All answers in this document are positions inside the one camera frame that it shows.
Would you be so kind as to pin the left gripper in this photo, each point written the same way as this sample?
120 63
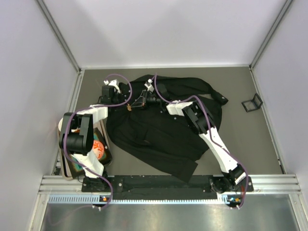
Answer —
121 96

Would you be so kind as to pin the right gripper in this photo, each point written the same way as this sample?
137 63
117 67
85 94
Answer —
145 98

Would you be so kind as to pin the black button shirt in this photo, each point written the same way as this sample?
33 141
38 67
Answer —
163 141

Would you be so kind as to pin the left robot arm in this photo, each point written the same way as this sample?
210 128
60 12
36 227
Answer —
77 133

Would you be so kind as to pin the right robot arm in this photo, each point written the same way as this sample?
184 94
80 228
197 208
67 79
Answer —
201 123

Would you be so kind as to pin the orange white patterned ball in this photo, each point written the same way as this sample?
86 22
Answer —
98 149

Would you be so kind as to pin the white paper cup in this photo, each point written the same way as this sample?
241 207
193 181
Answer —
60 126

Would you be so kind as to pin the black box green lining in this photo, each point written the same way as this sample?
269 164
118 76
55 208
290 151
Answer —
106 156

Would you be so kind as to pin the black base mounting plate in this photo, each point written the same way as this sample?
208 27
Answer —
169 187

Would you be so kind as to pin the small black open box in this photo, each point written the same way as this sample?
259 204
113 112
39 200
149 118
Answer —
253 104

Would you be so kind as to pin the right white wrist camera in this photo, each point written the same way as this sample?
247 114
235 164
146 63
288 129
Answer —
149 86

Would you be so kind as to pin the aluminium frame rail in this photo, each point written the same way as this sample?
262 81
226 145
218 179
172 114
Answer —
262 184

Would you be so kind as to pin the white slotted cable duct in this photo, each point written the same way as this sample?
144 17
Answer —
101 200

